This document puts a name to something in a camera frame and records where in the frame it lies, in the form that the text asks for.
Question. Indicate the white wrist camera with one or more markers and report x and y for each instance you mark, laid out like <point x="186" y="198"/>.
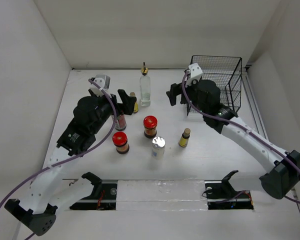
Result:
<point x="103" y="81"/>
<point x="196" y="73"/>

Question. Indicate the yellow bottle cork cap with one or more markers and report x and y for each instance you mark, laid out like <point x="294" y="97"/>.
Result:
<point x="136" y="108"/>
<point x="184" y="139"/>

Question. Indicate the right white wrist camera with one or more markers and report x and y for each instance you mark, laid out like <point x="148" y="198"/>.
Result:
<point x="196" y="73"/>

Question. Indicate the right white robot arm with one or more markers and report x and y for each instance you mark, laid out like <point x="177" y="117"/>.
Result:
<point x="282" y="168"/>

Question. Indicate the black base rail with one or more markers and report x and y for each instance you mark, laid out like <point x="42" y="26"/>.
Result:
<point x="157" y="195"/>

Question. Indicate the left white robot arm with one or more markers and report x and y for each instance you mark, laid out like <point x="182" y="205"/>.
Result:
<point x="39" y="208"/>

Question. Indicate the black wire basket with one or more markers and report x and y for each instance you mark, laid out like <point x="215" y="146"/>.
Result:
<point x="226" y="72"/>

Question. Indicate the red label sauce bottle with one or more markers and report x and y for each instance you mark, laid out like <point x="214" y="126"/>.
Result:
<point x="120" y="121"/>

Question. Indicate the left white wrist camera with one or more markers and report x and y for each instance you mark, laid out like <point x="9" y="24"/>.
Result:
<point x="103" y="81"/>

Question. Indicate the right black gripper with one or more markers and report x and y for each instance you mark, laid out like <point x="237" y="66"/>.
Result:
<point x="175" y="90"/>

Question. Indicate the yellow bottle cork cap back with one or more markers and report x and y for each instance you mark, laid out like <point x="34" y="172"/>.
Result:
<point x="136" y="108"/>

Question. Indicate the yellow bottle cork cap front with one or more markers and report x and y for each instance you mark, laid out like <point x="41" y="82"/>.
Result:
<point x="184" y="139"/>

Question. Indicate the clear glass oil bottle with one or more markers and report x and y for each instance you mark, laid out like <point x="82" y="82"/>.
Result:
<point x="145" y="87"/>

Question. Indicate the white shaker silver lid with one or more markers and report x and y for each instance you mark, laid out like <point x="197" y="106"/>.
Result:
<point x="158" y="147"/>

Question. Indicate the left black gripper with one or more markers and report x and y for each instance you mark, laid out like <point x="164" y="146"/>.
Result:
<point x="127" y="101"/>

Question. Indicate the red lid jar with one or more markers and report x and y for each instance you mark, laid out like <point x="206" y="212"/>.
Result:
<point x="150" y="123"/>
<point x="120" y="140"/>

